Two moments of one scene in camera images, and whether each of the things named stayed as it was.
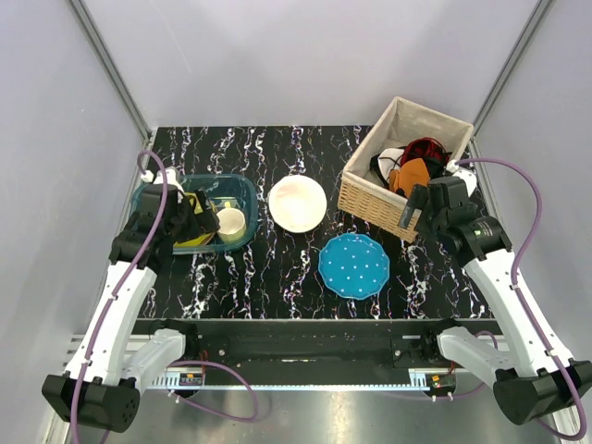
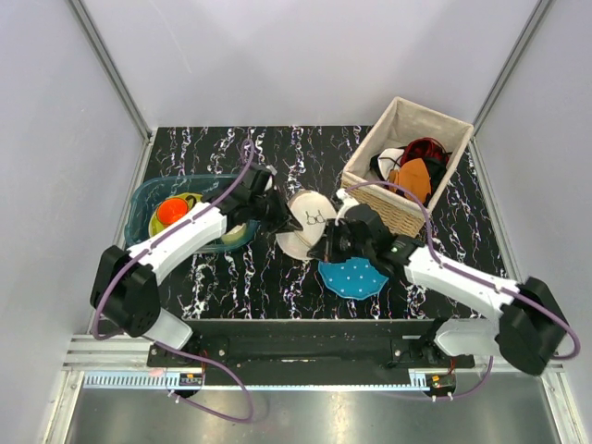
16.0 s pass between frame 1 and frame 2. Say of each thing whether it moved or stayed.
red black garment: stayed
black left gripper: moved
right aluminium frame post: stayed
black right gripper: moved
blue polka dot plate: stayed
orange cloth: stayed
